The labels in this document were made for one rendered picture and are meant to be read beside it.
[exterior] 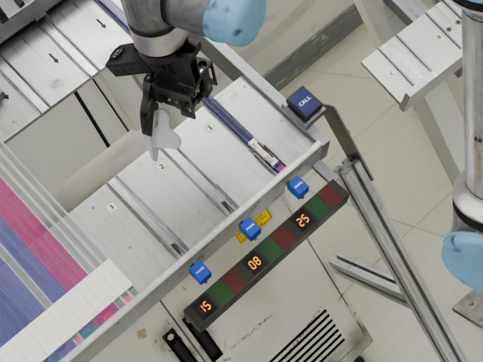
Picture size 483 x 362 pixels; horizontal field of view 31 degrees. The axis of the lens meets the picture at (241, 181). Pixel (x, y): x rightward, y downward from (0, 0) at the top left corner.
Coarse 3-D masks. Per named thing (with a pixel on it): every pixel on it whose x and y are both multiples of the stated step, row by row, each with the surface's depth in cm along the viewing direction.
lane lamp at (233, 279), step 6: (234, 270) 140; (228, 276) 139; (234, 276) 139; (240, 276) 139; (228, 282) 139; (234, 282) 139; (240, 282) 139; (246, 282) 139; (234, 288) 138; (240, 288) 138
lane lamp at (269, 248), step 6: (264, 240) 142; (270, 240) 142; (258, 246) 141; (264, 246) 141; (270, 246) 141; (276, 246) 141; (264, 252) 141; (270, 252) 141; (276, 252) 141; (270, 258) 141
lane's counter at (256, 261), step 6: (252, 252) 141; (246, 258) 141; (252, 258) 141; (258, 258) 141; (246, 264) 140; (252, 264) 140; (258, 264) 140; (264, 264) 140; (252, 270) 140; (258, 270) 140
